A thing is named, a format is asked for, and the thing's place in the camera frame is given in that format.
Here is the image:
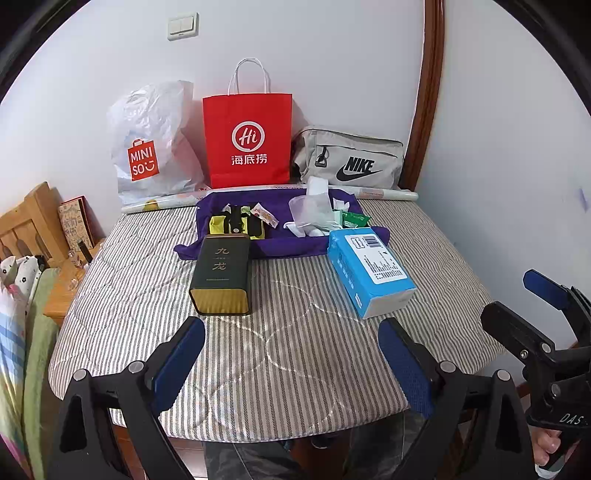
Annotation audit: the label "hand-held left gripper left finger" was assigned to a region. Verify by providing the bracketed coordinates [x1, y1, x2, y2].
[46, 316, 206, 480]

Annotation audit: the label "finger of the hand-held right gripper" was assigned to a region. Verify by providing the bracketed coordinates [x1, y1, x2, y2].
[480, 301, 558, 371]
[523, 270, 591, 334]

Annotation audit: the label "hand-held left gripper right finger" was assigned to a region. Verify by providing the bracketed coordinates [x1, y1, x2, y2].
[378, 318, 536, 480]

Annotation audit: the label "yellow mini duffel bag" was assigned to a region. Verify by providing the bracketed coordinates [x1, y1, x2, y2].
[209, 205, 267, 241]

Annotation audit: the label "green tissue packet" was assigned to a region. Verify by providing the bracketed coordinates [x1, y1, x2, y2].
[331, 209, 373, 230]

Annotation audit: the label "small orange print packet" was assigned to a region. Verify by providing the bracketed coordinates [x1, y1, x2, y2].
[252, 204, 280, 230]

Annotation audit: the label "person's right hand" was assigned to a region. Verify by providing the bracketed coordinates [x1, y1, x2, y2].
[533, 427, 575, 468]

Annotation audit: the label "wooden table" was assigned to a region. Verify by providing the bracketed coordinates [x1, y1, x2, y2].
[111, 383, 529, 480]

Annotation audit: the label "dark green tin box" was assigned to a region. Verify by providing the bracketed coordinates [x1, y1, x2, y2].
[188, 234, 252, 317]

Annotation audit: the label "blue tissue pack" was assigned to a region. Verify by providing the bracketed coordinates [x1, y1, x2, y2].
[328, 227, 417, 320]

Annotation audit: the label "person's trousers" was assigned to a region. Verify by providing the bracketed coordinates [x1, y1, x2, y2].
[203, 436, 296, 480]

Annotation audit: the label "wooden nightstand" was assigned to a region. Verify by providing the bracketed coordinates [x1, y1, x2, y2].
[44, 237, 107, 326]

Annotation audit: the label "green blanket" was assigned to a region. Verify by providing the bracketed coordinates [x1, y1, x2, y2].
[23, 268, 63, 467]

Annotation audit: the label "purple cloth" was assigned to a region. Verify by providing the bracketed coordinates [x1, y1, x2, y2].
[174, 188, 391, 261]

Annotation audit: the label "rolled printed paper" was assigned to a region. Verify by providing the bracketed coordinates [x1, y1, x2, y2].
[121, 182, 419, 214]

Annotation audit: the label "striped pastel bedding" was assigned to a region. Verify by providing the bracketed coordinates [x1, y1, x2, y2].
[0, 286, 28, 462]

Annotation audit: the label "spotted plush toy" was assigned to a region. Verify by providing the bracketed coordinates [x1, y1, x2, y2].
[0, 255, 47, 296]

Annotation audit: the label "wooden headboard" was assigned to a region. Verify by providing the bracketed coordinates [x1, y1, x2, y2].
[0, 181, 63, 268]

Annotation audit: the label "grey waist bag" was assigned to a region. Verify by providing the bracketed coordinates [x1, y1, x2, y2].
[293, 126, 406, 189]

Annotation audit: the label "white plastic shopping bag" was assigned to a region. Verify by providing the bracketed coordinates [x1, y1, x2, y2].
[107, 80, 206, 206]

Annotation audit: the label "red paper bag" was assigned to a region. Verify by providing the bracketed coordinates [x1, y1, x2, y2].
[202, 58, 293, 189]

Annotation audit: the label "brown wooden door frame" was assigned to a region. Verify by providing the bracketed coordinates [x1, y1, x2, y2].
[402, 0, 446, 192]

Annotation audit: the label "white light switch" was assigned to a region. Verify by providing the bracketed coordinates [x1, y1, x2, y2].
[167, 13, 200, 41]

